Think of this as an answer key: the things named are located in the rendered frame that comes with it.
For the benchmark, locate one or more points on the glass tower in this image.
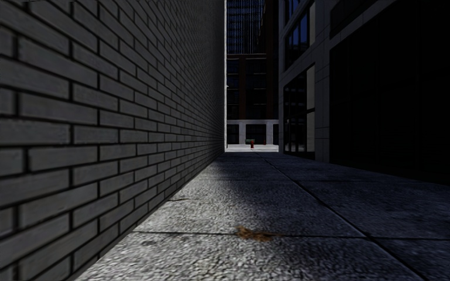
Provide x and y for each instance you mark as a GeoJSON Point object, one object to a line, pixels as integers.
{"type": "Point", "coordinates": [244, 26]}

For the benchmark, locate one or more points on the grey brick building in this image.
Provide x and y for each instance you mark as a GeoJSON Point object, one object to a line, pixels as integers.
{"type": "Point", "coordinates": [105, 123]}

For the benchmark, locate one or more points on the dark brown glass building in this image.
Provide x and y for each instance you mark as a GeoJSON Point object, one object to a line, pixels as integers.
{"type": "Point", "coordinates": [253, 91]}

